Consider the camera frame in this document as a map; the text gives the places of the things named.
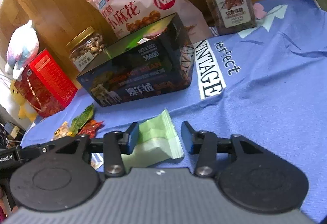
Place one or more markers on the white plush toy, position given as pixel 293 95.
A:
pixel 22 49

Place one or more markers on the yellow peanut packet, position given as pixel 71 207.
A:
pixel 62 131

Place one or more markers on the yellow plush toy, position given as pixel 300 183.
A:
pixel 26 111

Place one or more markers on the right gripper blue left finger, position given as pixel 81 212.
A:
pixel 130 138

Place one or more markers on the pink twisted dough snack bag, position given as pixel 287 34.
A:
pixel 127 16

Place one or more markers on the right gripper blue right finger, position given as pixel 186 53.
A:
pixel 189 135

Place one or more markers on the red gift box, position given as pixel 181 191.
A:
pixel 45 85

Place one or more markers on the green vegetable snack packet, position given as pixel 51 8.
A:
pixel 79 121

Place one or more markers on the gold lid cashew jar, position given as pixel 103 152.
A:
pixel 85 47

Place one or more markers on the open metal tin box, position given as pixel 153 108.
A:
pixel 154 60

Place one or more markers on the blue printed cloth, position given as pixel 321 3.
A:
pixel 268 84

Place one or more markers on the red snack packet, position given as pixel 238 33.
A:
pixel 90 128

